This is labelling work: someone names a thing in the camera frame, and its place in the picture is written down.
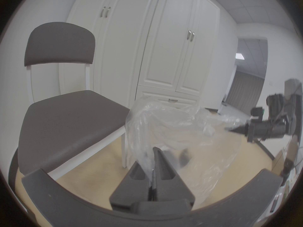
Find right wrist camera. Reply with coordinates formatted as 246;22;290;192
250;106;265;125

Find white wardrobe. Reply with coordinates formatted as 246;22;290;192
59;0;221;112

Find clear plastic bag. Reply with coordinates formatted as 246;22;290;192
125;96;248;206

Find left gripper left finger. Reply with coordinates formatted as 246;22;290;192
110;148;155;211

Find grey curtain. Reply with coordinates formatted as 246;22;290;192
225;70;265;112

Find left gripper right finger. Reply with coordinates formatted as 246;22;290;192
153;147;195;208

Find grey and white chair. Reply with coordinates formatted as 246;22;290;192
17;21;133;181

